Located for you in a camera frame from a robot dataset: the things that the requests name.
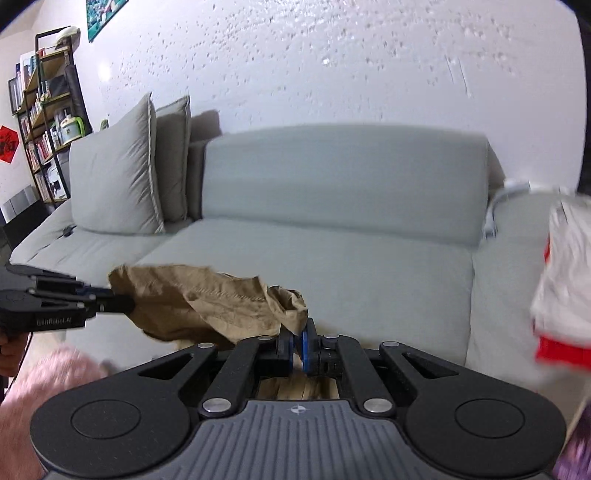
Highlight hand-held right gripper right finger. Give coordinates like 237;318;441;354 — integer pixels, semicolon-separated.
300;318;467;416

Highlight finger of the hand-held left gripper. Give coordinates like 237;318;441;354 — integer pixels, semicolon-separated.
28;273;112;298
32;294;136;316

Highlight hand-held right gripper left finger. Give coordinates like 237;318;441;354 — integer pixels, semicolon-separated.
126;323;296;415

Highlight khaki pants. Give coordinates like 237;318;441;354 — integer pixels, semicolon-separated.
107;263;309;348

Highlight person's left hand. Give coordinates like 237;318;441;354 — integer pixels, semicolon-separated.
0;333;26;377

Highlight pink fluffy clothing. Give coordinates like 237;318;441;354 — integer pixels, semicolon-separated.
0;346;108;480

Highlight grey fabric sofa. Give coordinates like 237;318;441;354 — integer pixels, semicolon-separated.
9;124;591;398

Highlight grey metal boxes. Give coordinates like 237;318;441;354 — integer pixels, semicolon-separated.
0;185;38;222

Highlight light grey piped pillow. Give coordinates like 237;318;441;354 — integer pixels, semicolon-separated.
71;92;165;234

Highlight row of books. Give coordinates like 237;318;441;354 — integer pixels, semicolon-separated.
25;136;55;171

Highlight green white appliance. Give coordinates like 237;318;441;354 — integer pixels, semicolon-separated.
59;115;86;143

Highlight dark grey pillow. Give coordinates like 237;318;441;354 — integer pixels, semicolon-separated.
154;95;193;223

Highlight black metal bookshelf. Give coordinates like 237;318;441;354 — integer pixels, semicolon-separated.
8;31;94;205

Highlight white red bag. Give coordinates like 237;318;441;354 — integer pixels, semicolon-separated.
529;187;591;371

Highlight purple object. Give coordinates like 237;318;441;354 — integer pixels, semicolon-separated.
551;413;591;480

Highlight red wall decoration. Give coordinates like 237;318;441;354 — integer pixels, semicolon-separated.
0;124;20;165

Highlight white cable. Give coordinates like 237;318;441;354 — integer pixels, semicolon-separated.
481;181;561;240

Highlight teal wall poster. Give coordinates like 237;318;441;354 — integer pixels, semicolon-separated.
86;0;130;43

